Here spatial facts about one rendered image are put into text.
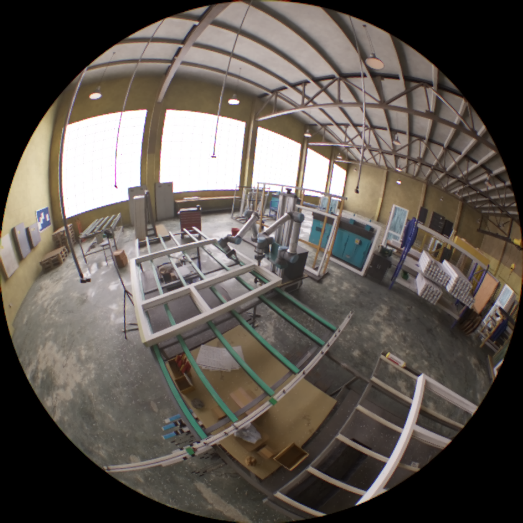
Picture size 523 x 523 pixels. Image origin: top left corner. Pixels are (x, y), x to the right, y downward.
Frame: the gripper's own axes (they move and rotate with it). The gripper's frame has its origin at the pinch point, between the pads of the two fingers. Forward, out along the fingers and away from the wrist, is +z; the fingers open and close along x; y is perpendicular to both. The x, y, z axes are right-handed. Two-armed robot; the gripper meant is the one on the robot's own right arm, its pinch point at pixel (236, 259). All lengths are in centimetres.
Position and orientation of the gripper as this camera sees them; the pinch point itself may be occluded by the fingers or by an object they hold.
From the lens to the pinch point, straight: 205.4
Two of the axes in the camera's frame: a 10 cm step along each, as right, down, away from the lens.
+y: 3.9, -0.6, -9.2
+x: 6.9, -6.4, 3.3
